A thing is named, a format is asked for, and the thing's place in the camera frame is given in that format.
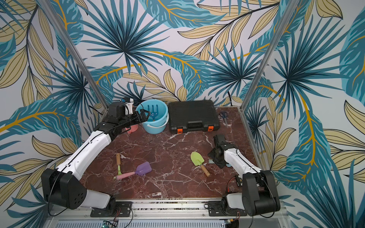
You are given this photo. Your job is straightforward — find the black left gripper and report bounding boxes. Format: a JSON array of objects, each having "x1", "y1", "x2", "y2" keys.
[{"x1": 119, "y1": 107, "x2": 150, "y2": 128}]

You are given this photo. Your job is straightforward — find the pink plastic watering can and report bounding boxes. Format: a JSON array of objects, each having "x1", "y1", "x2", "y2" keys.
[{"x1": 127, "y1": 124, "x2": 139, "y2": 134}]

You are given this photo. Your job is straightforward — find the green fork wooden handle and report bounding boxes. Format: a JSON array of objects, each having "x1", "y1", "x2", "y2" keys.
[{"x1": 114, "y1": 153, "x2": 122, "y2": 180}]

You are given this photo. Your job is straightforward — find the purple shovel pink handle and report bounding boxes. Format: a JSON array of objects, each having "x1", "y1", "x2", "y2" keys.
[{"x1": 114, "y1": 161, "x2": 152, "y2": 180}]

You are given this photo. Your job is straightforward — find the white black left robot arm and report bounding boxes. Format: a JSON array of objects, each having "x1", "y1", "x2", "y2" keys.
[{"x1": 41, "y1": 102, "x2": 150, "y2": 215}]

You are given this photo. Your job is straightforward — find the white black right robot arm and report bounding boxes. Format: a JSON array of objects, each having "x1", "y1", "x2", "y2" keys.
[{"x1": 208, "y1": 135, "x2": 281, "y2": 216}]

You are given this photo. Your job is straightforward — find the light blue plastic bucket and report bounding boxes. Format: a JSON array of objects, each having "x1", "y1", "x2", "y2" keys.
[{"x1": 136, "y1": 99, "x2": 169, "y2": 135}]

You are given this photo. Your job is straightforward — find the small circuit board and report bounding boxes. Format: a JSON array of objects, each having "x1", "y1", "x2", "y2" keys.
[{"x1": 235, "y1": 175, "x2": 243, "y2": 187}]

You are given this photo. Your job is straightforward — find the black plastic tool case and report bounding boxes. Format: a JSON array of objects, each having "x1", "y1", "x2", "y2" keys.
[{"x1": 168, "y1": 100, "x2": 220, "y2": 135}]

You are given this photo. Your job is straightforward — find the green trowel wooden handle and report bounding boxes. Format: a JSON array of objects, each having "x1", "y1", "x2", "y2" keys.
[{"x1": 191, "y1": 152, "x2": 211, "y2": 177}]

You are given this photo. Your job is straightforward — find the blue handled scissors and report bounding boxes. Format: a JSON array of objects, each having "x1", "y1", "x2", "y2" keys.
[{"x1": 220, "y1": 111, "x2": 228, "y2": 127}]

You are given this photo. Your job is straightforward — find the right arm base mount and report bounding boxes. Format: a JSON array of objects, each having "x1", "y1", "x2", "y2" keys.
[{"x1": 204, "y1": 201, "x2": 247, "y2": 217}]

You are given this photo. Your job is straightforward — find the aluminium front rail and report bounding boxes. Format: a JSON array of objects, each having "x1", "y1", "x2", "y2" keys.
[{"x1": 44, "y1": 198, "x2": 293, "y2": 228}]

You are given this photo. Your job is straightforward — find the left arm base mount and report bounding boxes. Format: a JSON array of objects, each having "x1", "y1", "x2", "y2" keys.
[{"x1": 90, "y1": 201, "x2": 133, "y2": 218}]

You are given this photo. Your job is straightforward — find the aluminium left corner post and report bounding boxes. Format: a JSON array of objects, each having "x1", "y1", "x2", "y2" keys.
[{"x1": 38, "y1": 0, "x2": 108, "y2": 110}]

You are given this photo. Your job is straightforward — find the aluminium corner post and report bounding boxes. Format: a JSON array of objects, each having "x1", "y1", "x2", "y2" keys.
[
  {"x1": 38, "y1": 0, "x2": 108, "y2": 110},
  {"x1": 240, "y1": 1, "x2": 299, "y2": 112}
]

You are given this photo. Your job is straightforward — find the aluminium right corner post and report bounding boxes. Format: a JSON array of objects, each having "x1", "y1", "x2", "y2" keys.
[{"x1": 240, "y1": 1, "x2": 299, "y2": 112}]

